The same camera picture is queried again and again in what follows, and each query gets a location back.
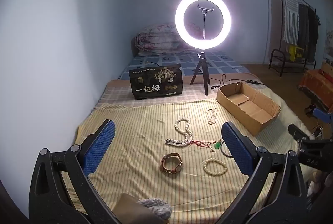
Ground dark hanging garments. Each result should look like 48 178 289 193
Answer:
298 3 320 63

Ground thin cream bead necklace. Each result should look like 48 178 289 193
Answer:
207 108 218 125

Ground black printed snack bag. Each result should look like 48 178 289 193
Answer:
129 63 183 100

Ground black tripod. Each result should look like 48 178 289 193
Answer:
190 50 211 96

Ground yellow box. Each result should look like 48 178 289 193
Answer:
289 45 305 62

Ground black phone holder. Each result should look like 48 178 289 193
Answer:
197 3 215 40

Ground red cord jade pendant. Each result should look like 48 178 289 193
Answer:
191 139 224 153

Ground cream bead bracelet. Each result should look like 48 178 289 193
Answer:
203 158 228 176

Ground dark thin bangle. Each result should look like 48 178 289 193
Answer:
221 141 237 158

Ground black cable with controller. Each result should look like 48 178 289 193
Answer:
208 73 263 89

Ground yellow striped blanket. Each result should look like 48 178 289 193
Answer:
58 98 313 224

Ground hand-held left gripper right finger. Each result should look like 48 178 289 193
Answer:
221 121 309 214

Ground blue patterned bedsheet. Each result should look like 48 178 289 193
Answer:
118 51 250 80

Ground white ring light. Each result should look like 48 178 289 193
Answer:
175 0 239 52

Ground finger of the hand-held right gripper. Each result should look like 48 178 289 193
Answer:
288 124 316 142
313 108 333 124

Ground orange covered chair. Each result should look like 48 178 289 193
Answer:
298 69 333 113

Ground brown leather strap watch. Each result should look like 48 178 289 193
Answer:
161 152 184 175

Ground person's right hand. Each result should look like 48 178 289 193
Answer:
306 169 333 198

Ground thick white bead necklace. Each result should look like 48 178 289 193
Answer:
166 117 194 148

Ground folded floral quilt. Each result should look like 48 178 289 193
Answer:
134 22 201 56

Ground white striped hanging garment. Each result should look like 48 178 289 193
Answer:
282 0 299 42

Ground cardboard box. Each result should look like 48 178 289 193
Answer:
216 82 281 136

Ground person's left hand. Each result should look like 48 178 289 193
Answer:
114 193 173 224

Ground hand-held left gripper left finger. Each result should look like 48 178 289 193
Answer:
29 119 116 214

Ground black metal floor rack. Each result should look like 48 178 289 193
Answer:
269 48 316 77

